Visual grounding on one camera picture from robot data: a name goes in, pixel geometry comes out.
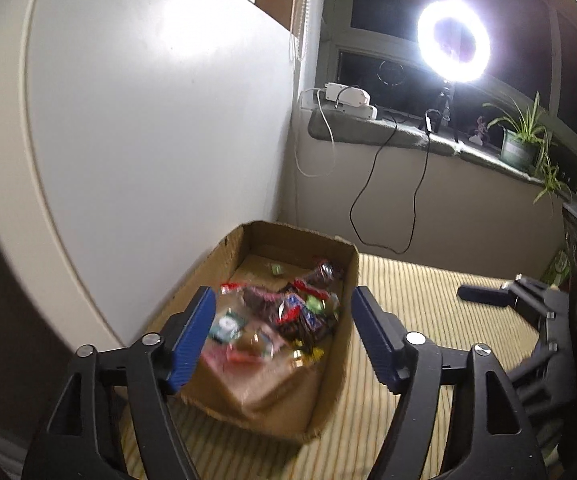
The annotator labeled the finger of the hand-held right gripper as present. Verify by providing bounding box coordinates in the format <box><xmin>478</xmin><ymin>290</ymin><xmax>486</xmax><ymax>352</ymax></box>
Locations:
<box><xmin>511</xmin><ymin>345</ymin><xmax>549</xmax><ymax>392</ymax></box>
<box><xmin>457</xmin><ymin>284</ymin><xmax>515</xmax><ymax>308</ymax></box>

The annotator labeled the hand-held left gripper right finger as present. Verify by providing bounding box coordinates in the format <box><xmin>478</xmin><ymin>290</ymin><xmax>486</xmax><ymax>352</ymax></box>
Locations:
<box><xmin>352</xmin><ymin>285</ymin><xmax>549</xmax><ymax>480</ymax></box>

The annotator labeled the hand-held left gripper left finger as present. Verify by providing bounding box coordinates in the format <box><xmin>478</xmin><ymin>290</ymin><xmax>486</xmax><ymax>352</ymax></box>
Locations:
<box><xmin>21</xmin><ymin>286</ymin><xmax>218</xmax><ymax>480</ymax></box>

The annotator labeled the large brown chocolate bar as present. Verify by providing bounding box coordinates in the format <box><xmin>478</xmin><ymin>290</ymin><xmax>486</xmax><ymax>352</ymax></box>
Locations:
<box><xmin>273</xmin><ymin>310</ymin><xmax>339</xmax><ymax>351</ymax></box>

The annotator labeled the mini chocolate bar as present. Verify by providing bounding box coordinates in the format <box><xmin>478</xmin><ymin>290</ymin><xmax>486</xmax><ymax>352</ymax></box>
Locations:
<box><xmin>281</xmin><ymin>292</ymin><xmax>319</xmax><ymax>326</ymax></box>

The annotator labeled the brown cardboard box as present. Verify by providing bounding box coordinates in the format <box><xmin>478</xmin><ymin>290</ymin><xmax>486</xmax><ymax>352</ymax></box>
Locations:
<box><xmin>177</xmin><ymin>220</ymin><xmax>360</xmax><ymax>446</ymax></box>

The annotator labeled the striped blanket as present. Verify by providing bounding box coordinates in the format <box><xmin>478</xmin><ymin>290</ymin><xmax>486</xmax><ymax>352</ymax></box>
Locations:
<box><xmin>118</xmin><ymin>252</ymin><xmax>577</xmax><ymax>480</ymax></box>

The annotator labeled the green printed bag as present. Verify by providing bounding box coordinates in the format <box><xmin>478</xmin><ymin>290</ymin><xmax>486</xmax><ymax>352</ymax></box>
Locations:
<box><xmin>541</xmin><ymin>249</ymin><xmax>571</xmax><ymax>288</ymax></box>

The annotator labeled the potted spider plant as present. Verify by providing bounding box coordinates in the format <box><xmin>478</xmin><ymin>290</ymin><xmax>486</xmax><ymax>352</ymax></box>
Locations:
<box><xmin>483</xmin><ymin>91</ymin><xmax>571</xmax><ymax>206</ymax></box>

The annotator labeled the small figurine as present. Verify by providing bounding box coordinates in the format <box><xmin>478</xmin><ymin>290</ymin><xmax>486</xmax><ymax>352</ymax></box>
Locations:
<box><xmin>468</xmin><ymin>115</ymin><xmax>491</xmax><ymax>147</ymax></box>

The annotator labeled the black tripod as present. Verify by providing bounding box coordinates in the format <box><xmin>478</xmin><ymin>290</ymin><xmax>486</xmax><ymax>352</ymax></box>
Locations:
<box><xmin>418</xmin><ymin>80</ymin><xmax>461</xmax><ymax>143</ymax></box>

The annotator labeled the white power strip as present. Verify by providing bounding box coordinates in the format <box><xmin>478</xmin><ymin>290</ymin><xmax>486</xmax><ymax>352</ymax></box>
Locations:
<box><xmin>323</xmin><ymin>82</ymin><xmax>379</xmax><ymax>121</ymax></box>

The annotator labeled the black ring light cable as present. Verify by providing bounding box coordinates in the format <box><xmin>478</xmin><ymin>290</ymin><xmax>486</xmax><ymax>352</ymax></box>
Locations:
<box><xmin>349</xmin><ymin>110</ymin><xmax>449</xmax><ymax>256</ymax></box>

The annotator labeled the white charging cable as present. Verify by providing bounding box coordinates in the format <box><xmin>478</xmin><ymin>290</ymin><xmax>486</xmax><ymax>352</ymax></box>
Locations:
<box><xmin>294</xmin><ymin>89</ymin><xmax>338</xmax><ymax>178</ymax></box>

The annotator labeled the white window frame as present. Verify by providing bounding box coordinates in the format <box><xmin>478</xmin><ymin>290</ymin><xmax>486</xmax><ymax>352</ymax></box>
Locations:
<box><xmin>313</xmin><ymin>0</ymin><xmax>577</xmax><ymax>206</ymax></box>

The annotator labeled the white blind cord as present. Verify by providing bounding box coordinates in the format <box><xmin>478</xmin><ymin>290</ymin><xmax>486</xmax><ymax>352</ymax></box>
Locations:
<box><xmin>291</xmin><ymin>0</ymin><xmax>314</xmax><ymax>63</ymax></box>

